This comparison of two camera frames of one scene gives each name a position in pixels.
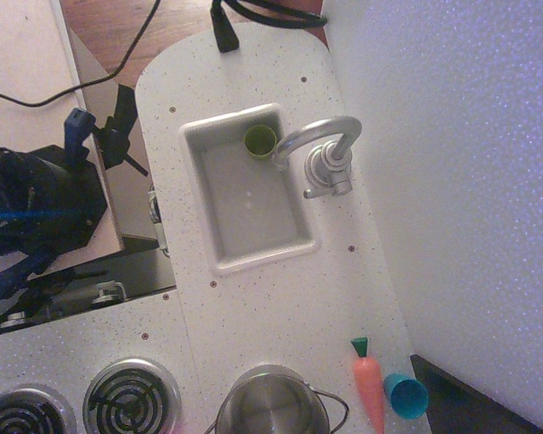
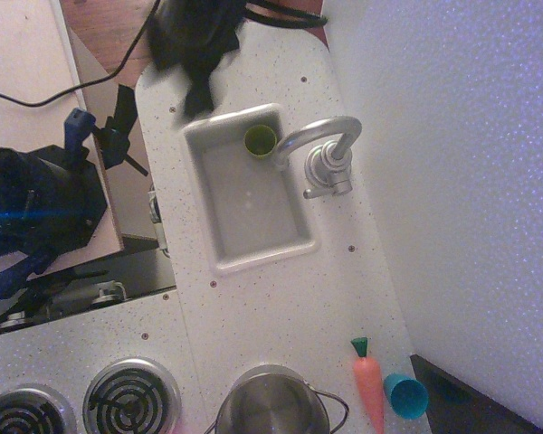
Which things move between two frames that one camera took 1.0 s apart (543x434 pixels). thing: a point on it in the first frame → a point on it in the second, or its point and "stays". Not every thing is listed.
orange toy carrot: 368,379 stays
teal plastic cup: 406,396 stays
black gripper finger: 225,36 → 195,34
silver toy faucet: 328,165 stays
